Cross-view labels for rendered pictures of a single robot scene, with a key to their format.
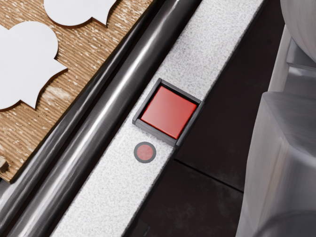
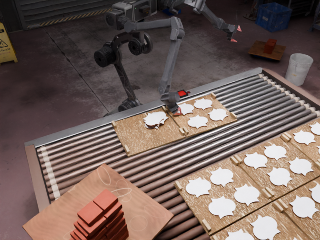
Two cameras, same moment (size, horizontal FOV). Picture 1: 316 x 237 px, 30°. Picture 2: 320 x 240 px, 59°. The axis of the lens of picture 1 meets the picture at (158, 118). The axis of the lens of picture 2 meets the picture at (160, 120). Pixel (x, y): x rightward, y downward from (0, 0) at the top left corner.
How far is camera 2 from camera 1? 2.21 m
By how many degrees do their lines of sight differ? 66
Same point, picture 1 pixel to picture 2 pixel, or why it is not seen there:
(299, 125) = (203, 5)
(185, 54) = not seen: hidden behind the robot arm
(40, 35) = (196, 105)
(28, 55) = (200, 103)
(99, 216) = (200, 89)
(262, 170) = (204, 7)
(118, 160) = (193, 93)
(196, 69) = not seen: hidden behind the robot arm
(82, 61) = (191, 101)
